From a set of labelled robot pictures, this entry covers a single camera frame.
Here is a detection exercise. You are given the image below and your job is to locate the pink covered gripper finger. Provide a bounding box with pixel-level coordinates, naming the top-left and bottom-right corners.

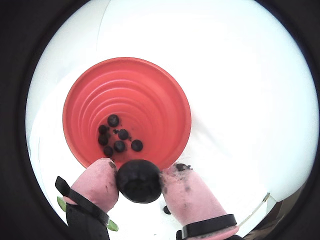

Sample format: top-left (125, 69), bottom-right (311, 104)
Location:
top-left (54, 157), bottom-right (120, 240)
top-left (156, 162), bottom-right (241, 240)

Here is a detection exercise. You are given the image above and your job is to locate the red collapsible silicone cup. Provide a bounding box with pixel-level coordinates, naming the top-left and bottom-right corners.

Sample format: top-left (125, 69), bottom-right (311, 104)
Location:
top-left (62, 57), bottom-right (192, 171)

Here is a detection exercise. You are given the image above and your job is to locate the green leaf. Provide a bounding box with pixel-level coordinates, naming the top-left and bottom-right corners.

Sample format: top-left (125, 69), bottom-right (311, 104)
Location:
top-left (56, 196), bottom-right (67, 212)
top-left (106, 219), bottom-right (120, 231)

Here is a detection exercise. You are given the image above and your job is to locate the thin wooden stick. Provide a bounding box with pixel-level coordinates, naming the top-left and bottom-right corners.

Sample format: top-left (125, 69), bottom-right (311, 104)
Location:
top-left (237, 192), bottom-right (272, 227)

